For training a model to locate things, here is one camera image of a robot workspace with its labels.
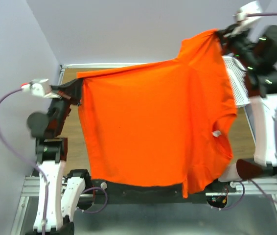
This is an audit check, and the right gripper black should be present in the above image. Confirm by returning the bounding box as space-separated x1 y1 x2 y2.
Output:
214 21 258 69

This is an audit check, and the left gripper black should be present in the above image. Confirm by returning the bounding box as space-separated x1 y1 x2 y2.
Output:
45 76 83 135

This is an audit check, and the orange t shirt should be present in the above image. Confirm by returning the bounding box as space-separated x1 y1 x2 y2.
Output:
77 30 237 197

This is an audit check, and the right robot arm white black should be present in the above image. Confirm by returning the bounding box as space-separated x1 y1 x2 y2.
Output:
207 25 277 192

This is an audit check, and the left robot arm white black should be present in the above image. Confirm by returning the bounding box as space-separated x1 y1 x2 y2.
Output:
23 79 91 235

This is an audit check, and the white perforated plastic basket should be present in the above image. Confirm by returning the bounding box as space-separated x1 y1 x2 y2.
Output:
223 56 250 108

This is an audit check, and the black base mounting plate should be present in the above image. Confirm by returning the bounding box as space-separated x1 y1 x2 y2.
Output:
89 178 238 212

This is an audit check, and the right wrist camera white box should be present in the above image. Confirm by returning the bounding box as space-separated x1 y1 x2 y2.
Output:
231 0 262 35

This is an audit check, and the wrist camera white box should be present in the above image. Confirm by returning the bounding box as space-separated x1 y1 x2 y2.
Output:
231 0 262 35
21 79 60 98

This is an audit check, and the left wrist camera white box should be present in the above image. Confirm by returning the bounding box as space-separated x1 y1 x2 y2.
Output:
21 79 60 98

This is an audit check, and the aluminium frame rail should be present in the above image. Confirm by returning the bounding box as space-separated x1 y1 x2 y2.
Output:
21 176 277 197

